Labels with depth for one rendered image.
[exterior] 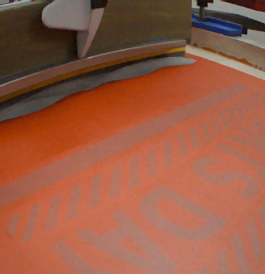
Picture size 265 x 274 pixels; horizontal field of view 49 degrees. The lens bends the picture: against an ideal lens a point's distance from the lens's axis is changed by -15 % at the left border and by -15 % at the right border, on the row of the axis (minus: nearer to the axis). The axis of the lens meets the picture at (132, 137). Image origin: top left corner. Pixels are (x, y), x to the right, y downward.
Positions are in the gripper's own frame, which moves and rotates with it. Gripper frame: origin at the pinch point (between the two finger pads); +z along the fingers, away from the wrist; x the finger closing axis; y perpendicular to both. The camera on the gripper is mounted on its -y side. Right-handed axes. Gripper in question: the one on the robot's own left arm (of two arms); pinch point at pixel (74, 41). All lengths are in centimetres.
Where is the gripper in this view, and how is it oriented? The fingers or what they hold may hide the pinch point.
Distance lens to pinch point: 31.9
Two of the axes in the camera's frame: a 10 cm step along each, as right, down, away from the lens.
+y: -7.2, 3.3, -6.2
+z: -0.3, 8.7, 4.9
